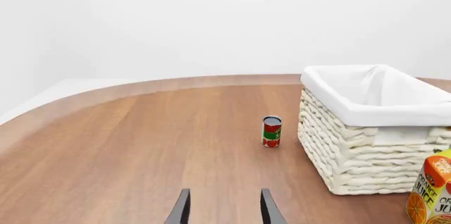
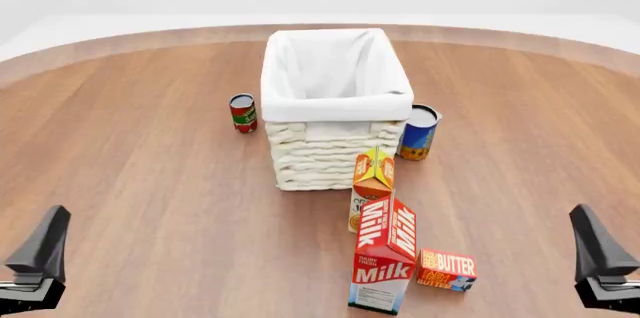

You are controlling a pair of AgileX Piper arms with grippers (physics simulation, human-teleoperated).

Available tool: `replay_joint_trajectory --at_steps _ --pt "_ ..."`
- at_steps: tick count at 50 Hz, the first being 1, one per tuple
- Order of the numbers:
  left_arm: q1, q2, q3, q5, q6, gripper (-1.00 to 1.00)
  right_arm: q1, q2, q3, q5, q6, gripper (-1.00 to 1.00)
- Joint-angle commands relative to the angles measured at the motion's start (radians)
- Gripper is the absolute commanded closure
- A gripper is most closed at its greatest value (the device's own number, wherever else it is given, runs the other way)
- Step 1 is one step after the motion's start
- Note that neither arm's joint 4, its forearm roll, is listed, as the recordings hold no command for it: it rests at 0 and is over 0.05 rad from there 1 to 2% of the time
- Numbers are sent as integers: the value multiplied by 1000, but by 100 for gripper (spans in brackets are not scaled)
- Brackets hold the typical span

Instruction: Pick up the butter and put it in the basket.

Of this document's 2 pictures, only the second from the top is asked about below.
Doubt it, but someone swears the red milk carton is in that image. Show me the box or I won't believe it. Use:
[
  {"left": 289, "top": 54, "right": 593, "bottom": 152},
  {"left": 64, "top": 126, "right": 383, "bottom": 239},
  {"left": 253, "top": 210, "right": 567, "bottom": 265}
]
[{"left": 347, "top": 189, "right": 419, "bottom": 317}]

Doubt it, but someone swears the red tomato sauce can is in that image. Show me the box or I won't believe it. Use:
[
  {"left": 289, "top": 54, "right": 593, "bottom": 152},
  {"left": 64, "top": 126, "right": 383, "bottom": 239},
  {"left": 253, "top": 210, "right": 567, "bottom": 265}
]
[{"left": 228, "top": 93, "right": 259, "bottom": 135}]

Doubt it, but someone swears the orange butter box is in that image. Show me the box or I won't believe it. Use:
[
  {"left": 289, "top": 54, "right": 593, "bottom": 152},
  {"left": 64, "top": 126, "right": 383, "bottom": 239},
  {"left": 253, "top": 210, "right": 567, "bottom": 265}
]
[{"left": 416, "top": 247, "right": 479, "bottom": 294}]

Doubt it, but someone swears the blue can with yellow print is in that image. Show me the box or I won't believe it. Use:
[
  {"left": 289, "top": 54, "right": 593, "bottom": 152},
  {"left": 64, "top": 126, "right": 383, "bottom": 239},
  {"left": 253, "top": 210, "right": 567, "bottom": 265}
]
[{"left": 397, "top": 103, "right": 444, "bottom": 162}]

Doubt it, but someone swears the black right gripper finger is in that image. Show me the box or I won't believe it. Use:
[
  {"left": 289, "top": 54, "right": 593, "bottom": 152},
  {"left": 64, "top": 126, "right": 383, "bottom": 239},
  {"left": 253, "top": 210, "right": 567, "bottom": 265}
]
[{"left": 568, "top": 203, "right": 640, "bottom": 284}]

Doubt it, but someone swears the white woven basket with liner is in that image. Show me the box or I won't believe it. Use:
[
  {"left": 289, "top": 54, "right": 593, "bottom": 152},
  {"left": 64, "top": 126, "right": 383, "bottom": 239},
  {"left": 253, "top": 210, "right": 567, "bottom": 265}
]
[{"left": 259, "top": 27, "right": 415, "bottom": 192}]

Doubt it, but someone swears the orange juice carton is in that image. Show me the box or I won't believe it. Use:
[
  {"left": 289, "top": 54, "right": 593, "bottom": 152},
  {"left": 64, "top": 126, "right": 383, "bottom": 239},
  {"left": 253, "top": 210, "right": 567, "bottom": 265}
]
[{"left": 347, "top": 146, "right": 396, "bottom": 235}]

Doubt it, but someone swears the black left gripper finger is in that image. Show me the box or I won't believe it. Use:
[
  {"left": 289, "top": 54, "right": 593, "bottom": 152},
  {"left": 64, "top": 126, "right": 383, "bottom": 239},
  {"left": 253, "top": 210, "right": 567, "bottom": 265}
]
[{"left": 3, "top": 204, "right": 72, "bottom": 284}]

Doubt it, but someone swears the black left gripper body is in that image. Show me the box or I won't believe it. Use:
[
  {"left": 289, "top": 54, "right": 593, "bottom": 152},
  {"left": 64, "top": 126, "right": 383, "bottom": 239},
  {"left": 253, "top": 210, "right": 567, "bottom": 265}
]
[{"left": 0, "top": 271, "right": 67, "bottom": 314}]

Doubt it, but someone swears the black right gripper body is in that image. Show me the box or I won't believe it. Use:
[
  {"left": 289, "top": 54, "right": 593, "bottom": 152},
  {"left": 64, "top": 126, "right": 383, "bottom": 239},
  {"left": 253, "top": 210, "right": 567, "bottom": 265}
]
[{"left": 573, "top": 274, "right": 640, "bottom": 314}]

